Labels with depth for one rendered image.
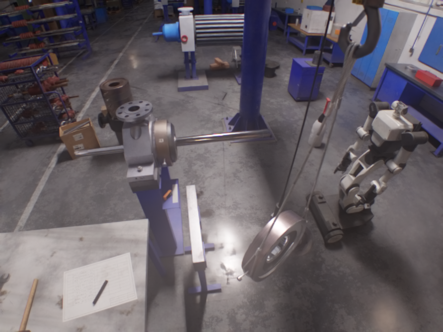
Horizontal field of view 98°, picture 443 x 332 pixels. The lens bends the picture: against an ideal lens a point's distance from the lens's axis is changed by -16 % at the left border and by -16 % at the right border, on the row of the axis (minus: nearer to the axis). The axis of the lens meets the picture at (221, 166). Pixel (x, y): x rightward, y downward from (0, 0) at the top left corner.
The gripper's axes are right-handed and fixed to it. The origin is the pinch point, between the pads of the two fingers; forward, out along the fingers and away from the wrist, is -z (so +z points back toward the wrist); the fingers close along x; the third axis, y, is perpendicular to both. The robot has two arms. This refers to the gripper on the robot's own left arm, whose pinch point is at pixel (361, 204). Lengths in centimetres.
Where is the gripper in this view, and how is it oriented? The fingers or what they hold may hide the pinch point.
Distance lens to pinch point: 238.8
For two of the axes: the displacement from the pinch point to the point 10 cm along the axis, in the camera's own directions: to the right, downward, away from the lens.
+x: -9.7, -0.5, -2.4
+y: 1.4, 6.8, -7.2
